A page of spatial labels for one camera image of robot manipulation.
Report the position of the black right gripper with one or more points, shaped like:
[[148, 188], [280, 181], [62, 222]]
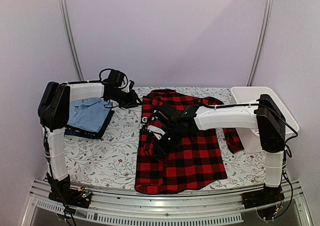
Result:
[[163, 151]]

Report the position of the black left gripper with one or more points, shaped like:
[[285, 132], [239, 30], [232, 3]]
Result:
[[132, 102]]

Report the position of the red black plaid shirt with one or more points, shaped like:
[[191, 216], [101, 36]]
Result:
[[196, 163]]

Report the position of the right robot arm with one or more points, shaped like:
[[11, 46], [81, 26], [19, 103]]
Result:
[[202, 117]]

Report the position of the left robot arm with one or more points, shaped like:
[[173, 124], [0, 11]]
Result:
[[54, 111]]

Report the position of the light blue folded shirt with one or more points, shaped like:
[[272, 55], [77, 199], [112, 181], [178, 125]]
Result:
[[89, 114]]

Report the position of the floral patterned table mat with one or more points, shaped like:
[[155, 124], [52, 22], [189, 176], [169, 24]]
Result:
[[111, 161]]

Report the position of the dark navy folded shirt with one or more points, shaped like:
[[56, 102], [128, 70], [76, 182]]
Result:
[[74, 131]]

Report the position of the white plastic basket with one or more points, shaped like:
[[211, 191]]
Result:
[[275, 122]]

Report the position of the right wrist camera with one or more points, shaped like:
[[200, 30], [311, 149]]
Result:
[[156, 131]]

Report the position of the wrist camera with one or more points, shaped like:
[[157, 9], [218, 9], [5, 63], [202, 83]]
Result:
[[156, 131], [129, 84]]

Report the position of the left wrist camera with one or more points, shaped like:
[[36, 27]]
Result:
[[129, 84]]

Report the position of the left aluminium frame post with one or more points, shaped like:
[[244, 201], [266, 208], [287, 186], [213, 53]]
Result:
[[70, 39]]

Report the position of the aluminium frame post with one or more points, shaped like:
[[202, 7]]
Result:
[[260, 43], [70, 39]]

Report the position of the aluminium front rail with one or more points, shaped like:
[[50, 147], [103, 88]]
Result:
[[206, 207]]

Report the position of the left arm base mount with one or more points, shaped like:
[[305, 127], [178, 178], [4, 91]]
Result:
[[80, 197]]

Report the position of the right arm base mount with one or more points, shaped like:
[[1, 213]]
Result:
[[262, 197]]

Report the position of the right aluminium frame post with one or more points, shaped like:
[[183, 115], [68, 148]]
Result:
[[260, 43]]

